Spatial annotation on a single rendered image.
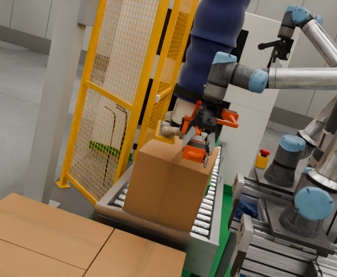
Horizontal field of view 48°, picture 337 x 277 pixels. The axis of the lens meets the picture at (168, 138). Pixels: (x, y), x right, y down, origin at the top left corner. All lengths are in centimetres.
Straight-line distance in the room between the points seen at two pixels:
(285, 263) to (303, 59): 959
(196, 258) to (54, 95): 150
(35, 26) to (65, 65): 915
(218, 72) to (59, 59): 167
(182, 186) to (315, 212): 90
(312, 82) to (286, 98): 954
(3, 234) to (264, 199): 123
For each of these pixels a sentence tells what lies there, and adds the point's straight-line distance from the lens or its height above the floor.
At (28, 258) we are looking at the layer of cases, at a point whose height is 54.
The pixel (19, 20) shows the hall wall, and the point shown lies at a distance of 1210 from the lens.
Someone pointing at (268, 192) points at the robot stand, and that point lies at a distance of 193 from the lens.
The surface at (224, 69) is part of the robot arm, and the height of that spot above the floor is 152.
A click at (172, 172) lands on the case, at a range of 201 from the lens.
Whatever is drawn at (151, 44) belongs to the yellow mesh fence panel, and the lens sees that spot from 264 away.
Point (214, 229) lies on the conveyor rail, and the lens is 225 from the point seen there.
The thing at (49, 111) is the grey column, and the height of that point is 82.
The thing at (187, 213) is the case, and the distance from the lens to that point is 207.
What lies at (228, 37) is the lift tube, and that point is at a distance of 182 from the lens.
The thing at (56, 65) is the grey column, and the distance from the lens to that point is 278.
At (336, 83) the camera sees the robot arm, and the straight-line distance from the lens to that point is 138.
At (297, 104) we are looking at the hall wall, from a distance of 1100.
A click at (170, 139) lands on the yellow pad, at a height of 110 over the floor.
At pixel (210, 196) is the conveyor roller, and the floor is 55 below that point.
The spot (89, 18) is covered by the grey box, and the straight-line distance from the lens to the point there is 274.
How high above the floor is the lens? 159
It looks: 16 degrees down
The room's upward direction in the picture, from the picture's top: 16 degrees clockwise
